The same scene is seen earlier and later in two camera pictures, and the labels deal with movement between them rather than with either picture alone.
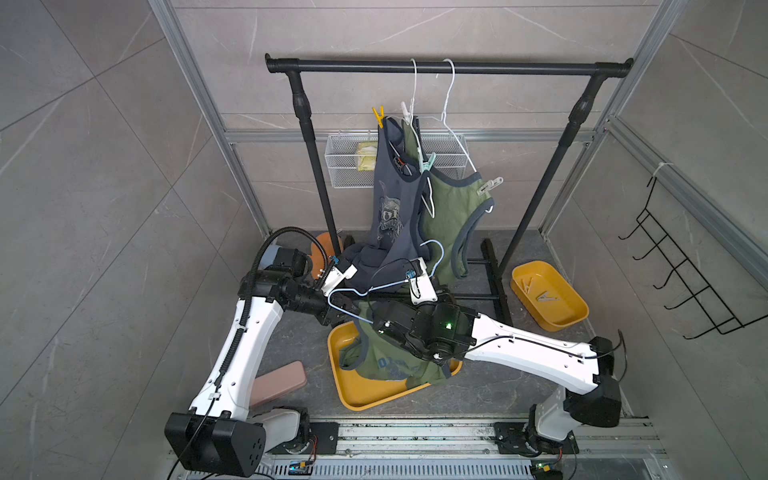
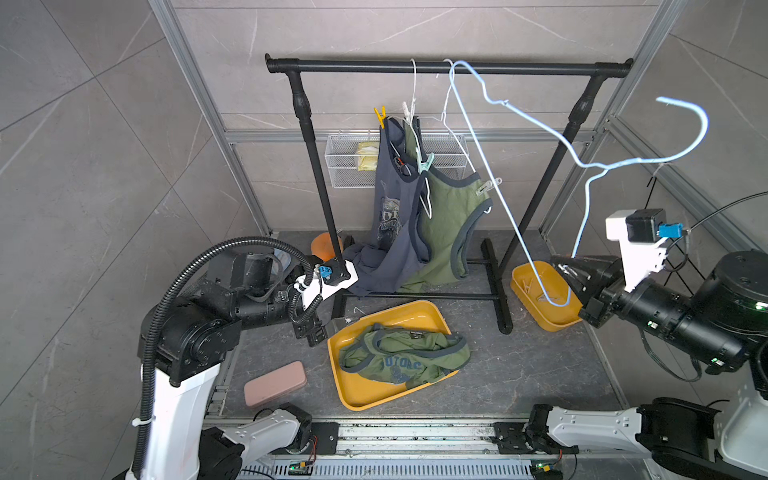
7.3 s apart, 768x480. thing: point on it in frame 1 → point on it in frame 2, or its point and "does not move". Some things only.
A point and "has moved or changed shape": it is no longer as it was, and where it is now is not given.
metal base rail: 510,449 does not move
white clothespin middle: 489,185 does not move
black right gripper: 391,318 → 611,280
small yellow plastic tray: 551,302 does not move
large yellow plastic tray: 360,391 does not move
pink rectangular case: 277,383 does not move
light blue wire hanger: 369,289 → 502,196
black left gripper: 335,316 → 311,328
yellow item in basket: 366,156 does not move
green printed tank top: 380,355 has moved or changed shape
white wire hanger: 445,120 does not move
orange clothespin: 526,288 does not move
